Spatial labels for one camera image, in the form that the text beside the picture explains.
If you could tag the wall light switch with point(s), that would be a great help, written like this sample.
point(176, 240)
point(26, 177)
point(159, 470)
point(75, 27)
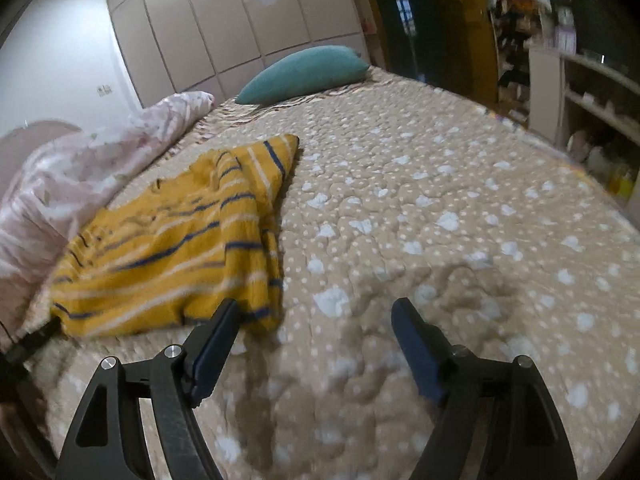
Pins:
point(105, 90)

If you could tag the white shelf unit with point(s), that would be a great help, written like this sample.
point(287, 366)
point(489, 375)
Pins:
point(590, 105)

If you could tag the beige patterned bed quilt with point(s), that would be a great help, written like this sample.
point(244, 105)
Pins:
point(425, 210)

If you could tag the yellow striped shirt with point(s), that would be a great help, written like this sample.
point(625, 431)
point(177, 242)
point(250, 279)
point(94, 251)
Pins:
point(165, 240)

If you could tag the pink padded headboard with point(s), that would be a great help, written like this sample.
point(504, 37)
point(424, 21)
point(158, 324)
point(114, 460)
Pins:
point(27, 142)

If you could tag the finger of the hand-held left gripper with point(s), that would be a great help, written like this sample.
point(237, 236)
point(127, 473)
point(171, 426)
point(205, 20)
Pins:
point(37, 338)

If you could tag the pink floral comforter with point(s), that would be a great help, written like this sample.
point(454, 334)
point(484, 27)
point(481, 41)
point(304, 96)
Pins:
point(60, 175)

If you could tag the beige wardrobe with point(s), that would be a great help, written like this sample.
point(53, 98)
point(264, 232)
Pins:
point(225, 20)

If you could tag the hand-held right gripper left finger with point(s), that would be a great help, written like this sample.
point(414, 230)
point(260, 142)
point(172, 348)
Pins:
point(212, 345)

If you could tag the brown wooden door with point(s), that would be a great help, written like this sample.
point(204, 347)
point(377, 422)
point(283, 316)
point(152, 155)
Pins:
point(435, 25)

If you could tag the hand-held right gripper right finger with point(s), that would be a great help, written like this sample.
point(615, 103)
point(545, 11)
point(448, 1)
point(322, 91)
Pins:
point(417, 347)

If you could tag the red and dark clutter pile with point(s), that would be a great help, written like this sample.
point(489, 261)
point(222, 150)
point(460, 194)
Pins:
point(515, 25)

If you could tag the teal pillow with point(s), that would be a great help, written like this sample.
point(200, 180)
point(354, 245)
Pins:
point(305, 72)

